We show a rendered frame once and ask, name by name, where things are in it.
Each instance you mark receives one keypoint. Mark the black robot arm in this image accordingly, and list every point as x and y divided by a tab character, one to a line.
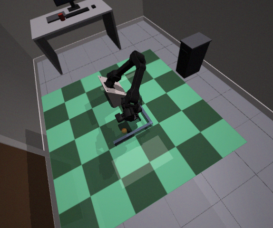
132	96

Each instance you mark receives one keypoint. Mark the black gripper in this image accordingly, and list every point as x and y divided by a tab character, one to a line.
120	117

